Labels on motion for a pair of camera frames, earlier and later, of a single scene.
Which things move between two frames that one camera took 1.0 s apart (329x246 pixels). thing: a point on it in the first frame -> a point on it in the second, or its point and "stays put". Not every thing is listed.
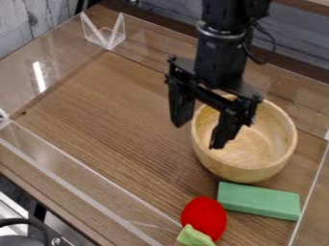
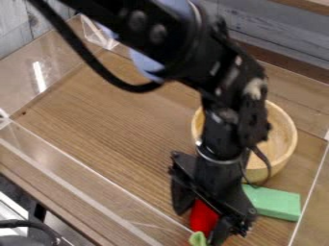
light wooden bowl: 253,156 stays put
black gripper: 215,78 -> 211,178
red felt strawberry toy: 205,213 stays put
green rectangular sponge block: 260,201 stays put
